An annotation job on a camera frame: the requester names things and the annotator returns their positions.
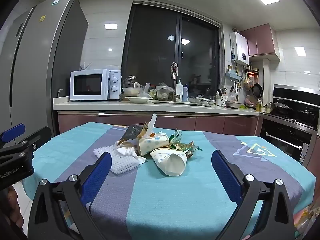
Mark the green candy wrapper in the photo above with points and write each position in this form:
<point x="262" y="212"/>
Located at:
<point x="175" y="136"/>

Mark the white dotted paper cup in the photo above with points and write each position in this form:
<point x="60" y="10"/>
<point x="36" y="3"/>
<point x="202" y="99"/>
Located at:
<point x="152" y="143"/>
<point x="172" y="166"/>

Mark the white tissue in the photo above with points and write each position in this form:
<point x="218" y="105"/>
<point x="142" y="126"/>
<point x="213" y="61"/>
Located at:
<point x="152" y="125"/>
<point x="127" y="151"/>

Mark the gold foil snack bag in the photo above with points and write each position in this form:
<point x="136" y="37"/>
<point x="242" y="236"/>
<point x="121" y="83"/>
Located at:
<point x="131" y="132"/>

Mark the gas stove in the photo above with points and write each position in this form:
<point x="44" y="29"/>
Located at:
<point x="287" y="120"/>

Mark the white kitchen counter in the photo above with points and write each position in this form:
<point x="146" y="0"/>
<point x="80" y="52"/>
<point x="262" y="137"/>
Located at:
<point x="100" y="106"/>

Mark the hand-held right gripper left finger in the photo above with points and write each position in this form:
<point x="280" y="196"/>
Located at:
<point x="98" y="175"/>

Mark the grey refrigerator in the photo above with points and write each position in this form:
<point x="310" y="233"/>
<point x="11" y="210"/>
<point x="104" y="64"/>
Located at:
<point x="37" y="67"/>

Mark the white plate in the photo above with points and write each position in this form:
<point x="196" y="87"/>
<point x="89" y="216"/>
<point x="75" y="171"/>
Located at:
<point x="137" y="100"/>

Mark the black range hood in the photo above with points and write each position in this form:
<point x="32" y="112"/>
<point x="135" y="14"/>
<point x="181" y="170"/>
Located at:
<point x="295" y="97"/>

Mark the white microwave oven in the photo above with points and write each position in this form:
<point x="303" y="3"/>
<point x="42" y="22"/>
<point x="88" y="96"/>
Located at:
<point x="87" y="85"/>

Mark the white pump bottle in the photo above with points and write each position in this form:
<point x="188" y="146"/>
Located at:
<point x="179" y="92"/>

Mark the glass jar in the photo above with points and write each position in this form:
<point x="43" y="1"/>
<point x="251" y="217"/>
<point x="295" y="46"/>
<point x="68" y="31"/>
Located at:
<point x="130" y="80"/>

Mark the black cooking pot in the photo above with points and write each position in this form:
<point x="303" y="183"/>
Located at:
<point x="306" y="115"/>

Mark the green and orange snack wrapper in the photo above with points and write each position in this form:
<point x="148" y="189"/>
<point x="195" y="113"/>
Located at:
<point x="186" y="148"/>

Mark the metal bowl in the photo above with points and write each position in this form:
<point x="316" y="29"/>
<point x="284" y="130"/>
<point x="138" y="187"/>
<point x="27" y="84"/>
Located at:
<point x="233" y="104"/>

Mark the white utensil holder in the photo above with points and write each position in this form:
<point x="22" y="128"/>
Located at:
<point x="220" y="101"/>

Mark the wok with lid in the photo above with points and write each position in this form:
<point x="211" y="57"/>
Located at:
<point x="281" y="108"/>

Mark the white foam fruit net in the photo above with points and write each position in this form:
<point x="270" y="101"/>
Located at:
<point x="122" y="163"/>

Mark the black built-in oven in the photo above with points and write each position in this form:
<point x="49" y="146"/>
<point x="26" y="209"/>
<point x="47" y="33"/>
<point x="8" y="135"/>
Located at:
<point x="282" y="140"/>

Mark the teal striped table cloth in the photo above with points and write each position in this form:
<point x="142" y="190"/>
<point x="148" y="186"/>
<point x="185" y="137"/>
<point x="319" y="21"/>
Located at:
<point x="175" y="205"/>

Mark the blue bottle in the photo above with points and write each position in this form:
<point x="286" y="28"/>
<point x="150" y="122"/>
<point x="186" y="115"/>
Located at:
<point x="185" y="93"/>

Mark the blue wall rack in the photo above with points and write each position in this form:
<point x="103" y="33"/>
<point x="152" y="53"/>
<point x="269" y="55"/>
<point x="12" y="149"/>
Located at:
<point x="233" y="76"/>

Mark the metal kitchen faucet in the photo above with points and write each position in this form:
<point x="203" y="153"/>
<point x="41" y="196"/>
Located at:
<point x="173" y="80"/>

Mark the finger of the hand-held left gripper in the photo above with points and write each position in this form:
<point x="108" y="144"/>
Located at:
<point x="12" y="131"/>
<point x="37" y="135"/>

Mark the pink basin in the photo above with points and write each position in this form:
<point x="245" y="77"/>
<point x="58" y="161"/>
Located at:
<point x="250" y="102"/>

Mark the person's left hand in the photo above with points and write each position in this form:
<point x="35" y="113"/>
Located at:
<point x="13" y="205"/>

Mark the clear plastic container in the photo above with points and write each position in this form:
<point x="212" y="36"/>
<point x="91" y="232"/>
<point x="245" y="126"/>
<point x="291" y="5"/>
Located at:
<point x="163" y="93"/>

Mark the black frying pan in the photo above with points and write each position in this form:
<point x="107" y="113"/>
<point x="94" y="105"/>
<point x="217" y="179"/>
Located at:
<point x="257" y="91"/>

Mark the dark kitchen window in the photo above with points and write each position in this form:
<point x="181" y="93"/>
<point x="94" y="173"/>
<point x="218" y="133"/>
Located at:
<point x="155" y="42"/>

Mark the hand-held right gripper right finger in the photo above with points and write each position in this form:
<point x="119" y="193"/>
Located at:
<point x="225" y="177"/>

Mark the pink lower cabinets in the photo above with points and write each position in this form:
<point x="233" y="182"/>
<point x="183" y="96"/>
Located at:
<point x="212" y="125"/>

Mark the pink upper cabinet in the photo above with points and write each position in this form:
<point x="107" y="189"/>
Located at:
<point x="260" y="40"/>

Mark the white wall water heater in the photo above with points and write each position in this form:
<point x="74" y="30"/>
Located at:
<point x="239" y="47"/>

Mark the yellow oil bottle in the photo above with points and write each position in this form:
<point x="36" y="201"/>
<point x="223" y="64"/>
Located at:
<point x="259" y="106"/>

